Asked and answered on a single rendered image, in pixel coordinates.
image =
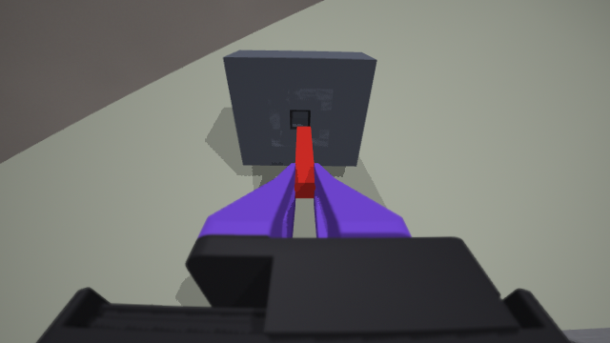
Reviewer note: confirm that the red rectangular peg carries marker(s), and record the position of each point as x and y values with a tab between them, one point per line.
304	164

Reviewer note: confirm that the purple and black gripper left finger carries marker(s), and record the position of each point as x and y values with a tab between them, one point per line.
260	211

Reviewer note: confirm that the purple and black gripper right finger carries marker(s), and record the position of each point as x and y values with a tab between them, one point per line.
350	213

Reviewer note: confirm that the dark grey panel with slot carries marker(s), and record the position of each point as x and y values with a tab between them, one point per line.
275	91

